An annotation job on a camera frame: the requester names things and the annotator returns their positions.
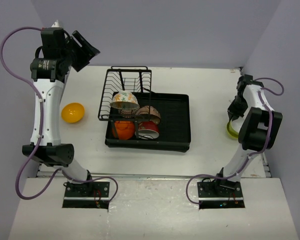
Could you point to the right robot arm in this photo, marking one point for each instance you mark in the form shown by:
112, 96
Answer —
254, 122

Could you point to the black wire dish rack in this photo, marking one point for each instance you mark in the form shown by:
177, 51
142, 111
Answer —
117, 78

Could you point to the brown patterned bowl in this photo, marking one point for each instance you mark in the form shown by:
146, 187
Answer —
127, 113

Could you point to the yellow bowl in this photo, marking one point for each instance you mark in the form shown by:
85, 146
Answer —
73, 112

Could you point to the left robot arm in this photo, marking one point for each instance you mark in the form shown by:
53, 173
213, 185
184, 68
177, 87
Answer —
53, 60

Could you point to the pink flower bowl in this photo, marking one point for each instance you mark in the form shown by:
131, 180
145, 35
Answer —
149, 113

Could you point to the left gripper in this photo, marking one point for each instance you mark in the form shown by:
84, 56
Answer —
87, 51

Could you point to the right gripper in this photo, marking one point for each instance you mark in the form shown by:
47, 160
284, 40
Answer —
234, 114

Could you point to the black drip tray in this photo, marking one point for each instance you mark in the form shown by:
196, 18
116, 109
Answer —
174, 127

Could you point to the white floral bowl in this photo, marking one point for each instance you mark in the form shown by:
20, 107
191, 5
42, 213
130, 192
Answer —
124, 100

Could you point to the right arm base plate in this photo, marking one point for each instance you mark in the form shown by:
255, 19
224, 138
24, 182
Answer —
217, 191

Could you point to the orange bowl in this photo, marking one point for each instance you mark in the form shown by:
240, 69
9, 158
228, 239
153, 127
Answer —
123, 130

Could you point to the red bowl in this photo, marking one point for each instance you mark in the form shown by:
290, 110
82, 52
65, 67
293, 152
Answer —
148, 130

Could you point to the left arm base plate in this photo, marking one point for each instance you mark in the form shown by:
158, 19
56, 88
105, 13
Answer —
97, 190

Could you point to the lime green bowl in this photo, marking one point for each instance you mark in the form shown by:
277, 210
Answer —
231, 133
234, 126

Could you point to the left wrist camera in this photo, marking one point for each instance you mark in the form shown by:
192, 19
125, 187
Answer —
57, 24

